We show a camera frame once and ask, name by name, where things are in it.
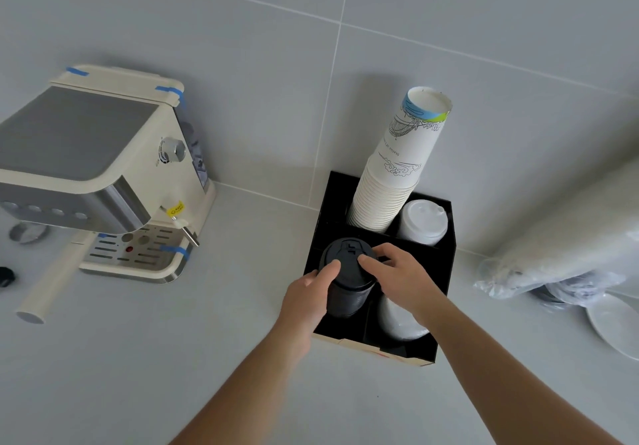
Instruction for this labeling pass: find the silver dial knob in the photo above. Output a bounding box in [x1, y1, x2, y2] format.
[159, 137, 186, 163]

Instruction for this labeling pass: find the stack of printed paper cups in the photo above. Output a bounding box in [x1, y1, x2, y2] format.
[347, 86, 453, 233]

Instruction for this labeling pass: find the low stack of white lids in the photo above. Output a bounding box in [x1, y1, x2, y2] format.
[377, 290, 432, 343]

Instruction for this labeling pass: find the black compartment organizer box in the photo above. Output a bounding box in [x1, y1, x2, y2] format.
[303, 170, 457, 366]

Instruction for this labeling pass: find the metal drip tray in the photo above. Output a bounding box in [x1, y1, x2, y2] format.
[80, 222, 193, 283]

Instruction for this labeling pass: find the tall stack of white lids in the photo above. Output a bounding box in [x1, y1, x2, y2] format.
[398, 199, 448, 247]

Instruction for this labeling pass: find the person's right forearm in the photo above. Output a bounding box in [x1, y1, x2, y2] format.
[414, 296, 625, 445]

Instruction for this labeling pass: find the white saucer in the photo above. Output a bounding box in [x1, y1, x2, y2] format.
[585, 292, 639, 361]

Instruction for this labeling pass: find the person's right hand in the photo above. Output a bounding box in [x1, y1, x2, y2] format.
[358, 242, 450, 331]

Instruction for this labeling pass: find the stack of black cup lids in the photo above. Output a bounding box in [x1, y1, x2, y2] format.
[319, 238, 385, 320]

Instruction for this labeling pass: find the person's left hand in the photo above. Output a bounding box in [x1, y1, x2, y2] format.
[279, 260, 343, 355]

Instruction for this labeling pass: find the person's left forearm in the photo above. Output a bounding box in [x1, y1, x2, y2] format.
[170, 316, 313, 445]

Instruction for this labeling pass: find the metal steam wand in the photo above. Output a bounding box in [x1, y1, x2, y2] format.
[172, 217, 200, 248]

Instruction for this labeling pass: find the large clear plastic bag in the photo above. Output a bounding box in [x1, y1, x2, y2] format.
[473, 157, 639, 301]

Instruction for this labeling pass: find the cream espresso machine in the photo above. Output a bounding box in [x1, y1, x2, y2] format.
[0, 64, 216, 283]

